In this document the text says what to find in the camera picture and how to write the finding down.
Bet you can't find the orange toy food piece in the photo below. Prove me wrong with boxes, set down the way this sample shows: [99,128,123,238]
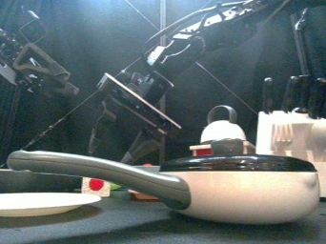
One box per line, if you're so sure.
[125,189,160,201]

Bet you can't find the speckled toy food box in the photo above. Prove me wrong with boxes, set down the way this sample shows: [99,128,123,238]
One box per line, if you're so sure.
[80,176,112,198]

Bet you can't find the black pan lid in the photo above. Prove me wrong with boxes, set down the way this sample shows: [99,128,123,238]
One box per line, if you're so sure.
[157,137,316,173]

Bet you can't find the white round plate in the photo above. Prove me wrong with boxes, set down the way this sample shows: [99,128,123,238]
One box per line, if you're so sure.
[0,192,103,218]

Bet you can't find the white toy knife block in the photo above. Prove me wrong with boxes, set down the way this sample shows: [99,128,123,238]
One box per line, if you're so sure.
[255,110,326,198]

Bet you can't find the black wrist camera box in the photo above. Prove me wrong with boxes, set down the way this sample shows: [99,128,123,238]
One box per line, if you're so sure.
[16,10,48,44]

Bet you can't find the white toy kettle black handle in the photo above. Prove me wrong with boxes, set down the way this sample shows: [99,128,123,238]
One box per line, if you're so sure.
[199,104,248,144]

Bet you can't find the metal frame pole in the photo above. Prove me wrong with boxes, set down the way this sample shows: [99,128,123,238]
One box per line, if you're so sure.
[157,0,168,165]

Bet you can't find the white toy pan grey handle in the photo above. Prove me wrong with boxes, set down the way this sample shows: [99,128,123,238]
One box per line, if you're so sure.
[5,149,322,226]

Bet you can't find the black toy knife handle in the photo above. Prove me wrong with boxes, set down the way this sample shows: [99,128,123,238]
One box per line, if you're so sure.
[295,73,312,114]
[283,75,299,113]
[260,77,275,114]
[308,77,326,120]

